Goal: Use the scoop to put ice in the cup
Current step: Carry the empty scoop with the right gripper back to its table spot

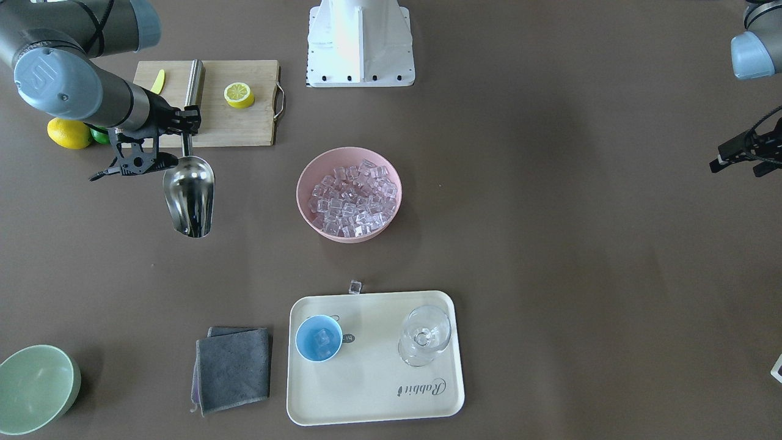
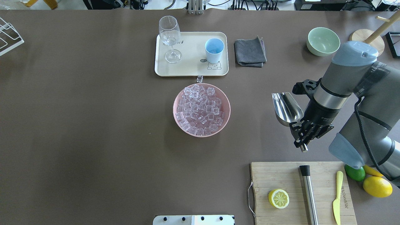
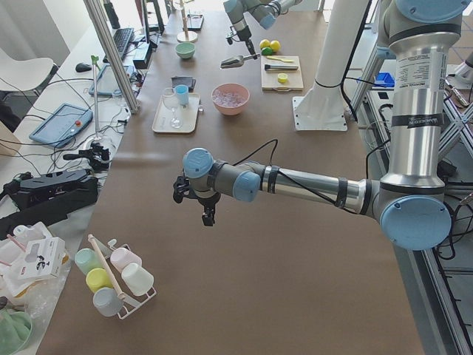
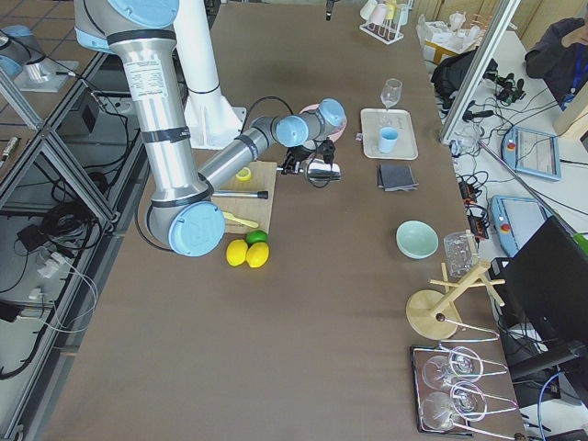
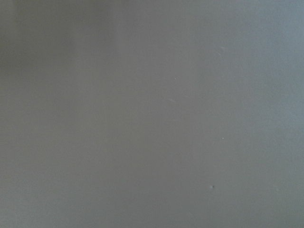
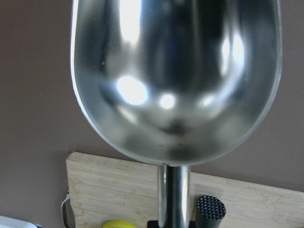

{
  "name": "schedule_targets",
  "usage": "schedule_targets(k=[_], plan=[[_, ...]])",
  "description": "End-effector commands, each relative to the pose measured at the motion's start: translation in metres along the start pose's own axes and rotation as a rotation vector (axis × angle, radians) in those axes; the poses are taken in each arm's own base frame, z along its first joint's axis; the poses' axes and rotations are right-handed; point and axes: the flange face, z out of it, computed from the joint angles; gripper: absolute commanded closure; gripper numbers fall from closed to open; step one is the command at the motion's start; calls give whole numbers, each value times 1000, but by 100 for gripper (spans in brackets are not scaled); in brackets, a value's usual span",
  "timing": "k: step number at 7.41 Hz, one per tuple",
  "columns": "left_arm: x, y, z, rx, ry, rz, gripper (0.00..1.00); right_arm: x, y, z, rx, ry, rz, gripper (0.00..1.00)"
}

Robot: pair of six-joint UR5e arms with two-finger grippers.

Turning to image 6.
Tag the metal ice scoop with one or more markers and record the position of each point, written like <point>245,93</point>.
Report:
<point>175,83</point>

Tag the bamboo cutting board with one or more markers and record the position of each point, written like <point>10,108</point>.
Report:
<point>103,189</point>

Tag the steel muddler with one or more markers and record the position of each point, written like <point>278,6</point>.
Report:
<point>210,212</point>

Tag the half lemon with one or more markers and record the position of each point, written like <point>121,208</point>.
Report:
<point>118,224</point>

